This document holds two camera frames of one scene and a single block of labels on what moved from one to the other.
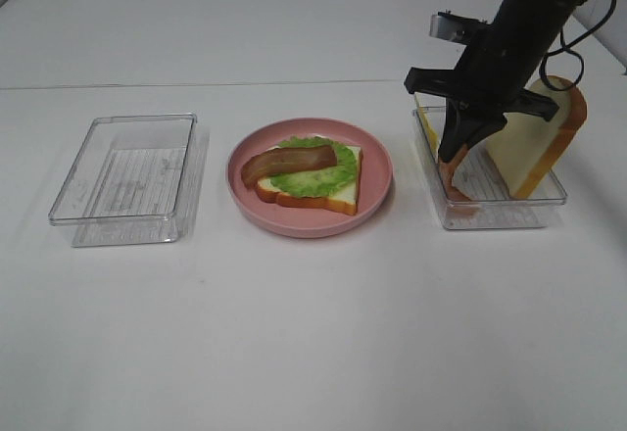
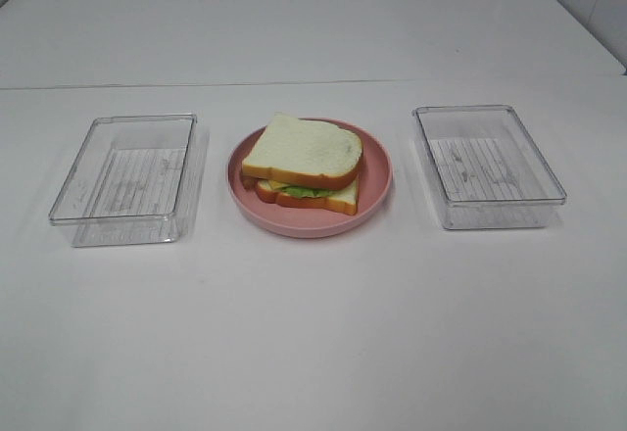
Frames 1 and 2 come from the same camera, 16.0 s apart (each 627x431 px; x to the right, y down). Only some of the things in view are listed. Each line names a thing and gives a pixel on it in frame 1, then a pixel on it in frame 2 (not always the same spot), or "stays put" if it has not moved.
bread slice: x=527 y=150 -> x=314 y=152
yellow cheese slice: x=431 y=111 -> x=272 y=184
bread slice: x=344 y=201 stays put
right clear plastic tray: x=469 y=189 stays put
